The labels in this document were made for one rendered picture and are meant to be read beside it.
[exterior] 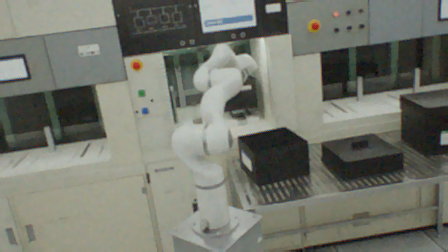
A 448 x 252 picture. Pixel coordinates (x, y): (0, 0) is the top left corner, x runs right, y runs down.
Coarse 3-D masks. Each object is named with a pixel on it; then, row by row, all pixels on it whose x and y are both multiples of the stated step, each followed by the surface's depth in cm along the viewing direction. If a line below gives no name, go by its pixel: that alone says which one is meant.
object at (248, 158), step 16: (240, 144) 203; (256, 144) 212; (272, 144) 215; (288, 144) 214; (304, 144) 188; (240, 160) 210; (256, 160) 184; (272, 160) 186; (288, 160) 188; (304, 160) 191; (256, 176) 187; (272, 176) 188; (288, 176) 191
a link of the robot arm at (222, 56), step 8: (216, 48) 184; (224, 48) 184; (216, 56) 181; (224, 56) 182; (232, 56) 190; (208, 64) 181; (216, 64) 182; (224, 64) 185; (232, 64) 196; (200, 72) 178; (208, 72) 178; (200, 80) 177; (208, 80) 176; (200, 88) 179; (208, 88) 178
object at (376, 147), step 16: (336, 144) 200; (352, 144) 193; (368, 144) 194; (384, 144) 193; (336, 160) 188; (352, 160) 180; (368, 160) 180; (384, 160) 182; (400, 160) 183; (352, 176) 181; (368, 176) 183
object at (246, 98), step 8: (248, 80) 241; (248, 88) 242; (240, 96) 242; (248, 96) 243; (256, 96) 243; (232, 104) 243; (240, 104) 244; (248, 104) 244; (256, 104) 245; (248, 112) 248
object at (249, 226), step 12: (192, 216) 170; (240, 216) 165; (252, 216) 164; (180, 228) 162; (192, 228) 161; (240, 228) 157; (252, 228) 160; (180, 240) 158; (192, 240) 153; (204, 240) 152; (216, 240) 151; (228, 240) 150; (240, 240) 154; (252, 240) 160
